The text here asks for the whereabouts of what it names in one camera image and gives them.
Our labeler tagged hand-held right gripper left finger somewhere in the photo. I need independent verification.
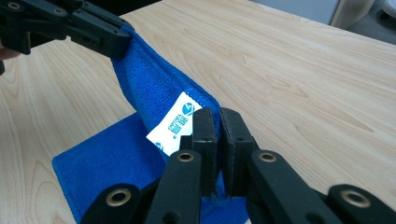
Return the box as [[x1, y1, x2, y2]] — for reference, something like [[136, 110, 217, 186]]
[[180, 106, 219, 197]]

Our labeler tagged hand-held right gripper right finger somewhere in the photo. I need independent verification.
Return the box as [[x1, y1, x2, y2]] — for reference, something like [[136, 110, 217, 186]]
[[219, 107, 260, 199]]

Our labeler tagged blue microfibre towel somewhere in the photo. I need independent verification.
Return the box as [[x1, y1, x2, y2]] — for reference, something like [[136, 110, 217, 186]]
[[50, 26, 250, 224]]

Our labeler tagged white cabinet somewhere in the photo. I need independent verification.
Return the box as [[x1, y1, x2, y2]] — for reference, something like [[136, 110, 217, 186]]
[[248, 0, 341, 26]]

